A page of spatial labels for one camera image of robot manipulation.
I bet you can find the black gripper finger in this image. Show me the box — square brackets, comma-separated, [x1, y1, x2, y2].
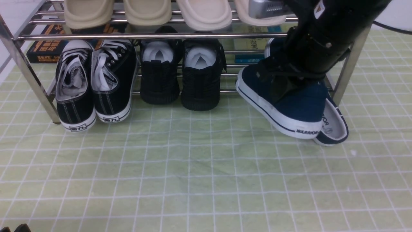
[14, 224, 31, 232]

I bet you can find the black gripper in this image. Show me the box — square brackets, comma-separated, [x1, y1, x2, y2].
[251, 27, 353, 104]

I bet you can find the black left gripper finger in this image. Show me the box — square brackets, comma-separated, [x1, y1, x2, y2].
[0, 227, 11, 232]

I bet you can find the navy slip-on shoe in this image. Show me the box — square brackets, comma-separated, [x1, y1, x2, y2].
[265, 37, 349, 147]
[235, 65, 329, 140]

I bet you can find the stainless steel shoe rack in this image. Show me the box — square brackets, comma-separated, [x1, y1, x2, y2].
[1, 0, 373, 125]

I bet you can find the cream slipper far right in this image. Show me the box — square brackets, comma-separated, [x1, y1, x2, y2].
[234, 0, 287, 26]

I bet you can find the cream slipper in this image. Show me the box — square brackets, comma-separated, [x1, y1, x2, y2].
[234, 0, 287, 26]
[176, 0, 232, 31]

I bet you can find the black knit shoe right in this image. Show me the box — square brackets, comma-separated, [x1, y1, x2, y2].
[181, 39, 227, 111]

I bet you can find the black knit shoe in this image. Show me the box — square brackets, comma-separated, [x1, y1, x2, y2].
[181, 39, 227, 111]
[139, 39, 183, 105]

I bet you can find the black canvas sneaker left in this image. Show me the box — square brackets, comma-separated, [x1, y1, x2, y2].
[55, 40, 97, 132]

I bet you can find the black canvas sneaker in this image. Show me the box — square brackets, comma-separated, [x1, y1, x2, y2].
[91, 39, 139, 124]
[55, 40, 97, 132]

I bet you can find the black knit shoe left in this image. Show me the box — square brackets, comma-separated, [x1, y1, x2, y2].
[139, 39, 183, 105]

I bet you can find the green checkered tablecloth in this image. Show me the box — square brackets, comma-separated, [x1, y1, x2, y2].
[0, 30, 412, 232]

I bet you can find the beige slipper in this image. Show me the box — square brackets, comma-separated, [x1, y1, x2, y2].
[64, 0, 115, 29]
[123, 0, 172, 26]

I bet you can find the black orange book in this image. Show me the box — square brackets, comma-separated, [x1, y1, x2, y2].
[26, 24, 127, 63]

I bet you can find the black canvas sneaker right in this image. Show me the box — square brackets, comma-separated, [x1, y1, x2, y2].
[91, 39, 139, 124]

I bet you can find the beige slipper far left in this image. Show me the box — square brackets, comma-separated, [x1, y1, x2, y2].
[64, 0, 115, 29]

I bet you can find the black cable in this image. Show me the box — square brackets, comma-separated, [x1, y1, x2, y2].
[373, 21, 412, 35]

